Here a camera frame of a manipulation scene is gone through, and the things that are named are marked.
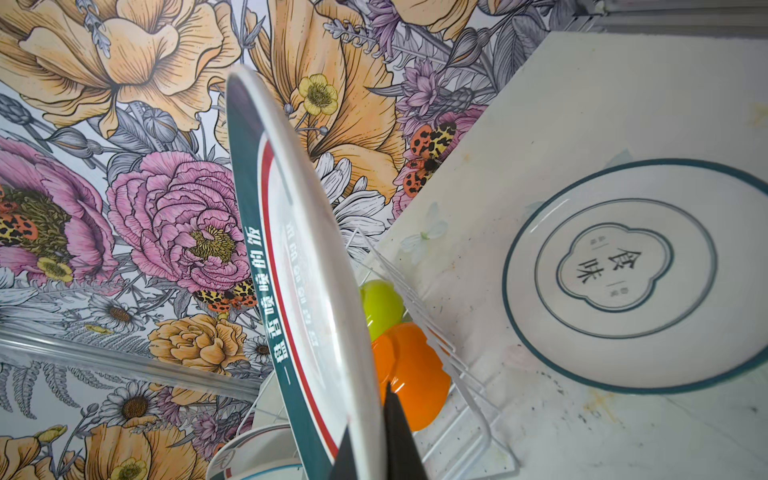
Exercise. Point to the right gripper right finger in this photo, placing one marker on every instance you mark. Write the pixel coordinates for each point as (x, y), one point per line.
(403, 460)

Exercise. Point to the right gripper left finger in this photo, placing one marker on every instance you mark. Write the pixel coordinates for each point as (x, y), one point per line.
(344, 467)

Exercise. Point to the white plate green clover emblem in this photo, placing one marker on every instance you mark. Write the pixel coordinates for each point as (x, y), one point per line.
(645, 278)

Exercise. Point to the orange bowl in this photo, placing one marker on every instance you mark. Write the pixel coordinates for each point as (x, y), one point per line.
(404, 360)

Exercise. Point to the blue rimmed watermelon plate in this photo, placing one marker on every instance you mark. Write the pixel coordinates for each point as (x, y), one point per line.
(266, 453)

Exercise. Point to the lime green bowl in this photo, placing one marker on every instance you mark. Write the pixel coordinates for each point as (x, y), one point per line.
(382, 305)

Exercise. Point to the white wire dish rack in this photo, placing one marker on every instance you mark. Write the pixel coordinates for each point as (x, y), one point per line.
(325, 369)

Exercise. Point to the green red rimmed plate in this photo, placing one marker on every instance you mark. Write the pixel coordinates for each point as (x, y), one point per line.
(280, 193)

